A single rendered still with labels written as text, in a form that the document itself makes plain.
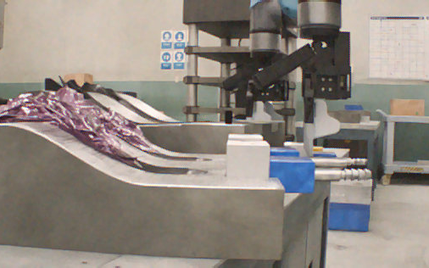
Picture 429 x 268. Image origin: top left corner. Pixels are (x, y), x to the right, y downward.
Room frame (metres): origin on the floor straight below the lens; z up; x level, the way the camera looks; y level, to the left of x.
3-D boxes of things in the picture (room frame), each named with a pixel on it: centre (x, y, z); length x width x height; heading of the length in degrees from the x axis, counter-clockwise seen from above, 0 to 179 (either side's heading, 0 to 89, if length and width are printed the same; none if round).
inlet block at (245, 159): (0.45, -0.08, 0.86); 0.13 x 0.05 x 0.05; 87
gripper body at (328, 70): (0.86, -0.19, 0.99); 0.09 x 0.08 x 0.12; 81
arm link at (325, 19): (0.86, -0.18, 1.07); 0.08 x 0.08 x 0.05
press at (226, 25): (5.55, -0.40, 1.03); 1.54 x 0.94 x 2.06; 160
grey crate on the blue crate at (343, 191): (3.99, -1.00, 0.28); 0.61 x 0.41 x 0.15; 70
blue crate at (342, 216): (3.99, -1.00, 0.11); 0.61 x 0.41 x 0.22; 70
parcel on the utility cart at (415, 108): (6.33, -2.52, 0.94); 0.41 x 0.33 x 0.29; 77
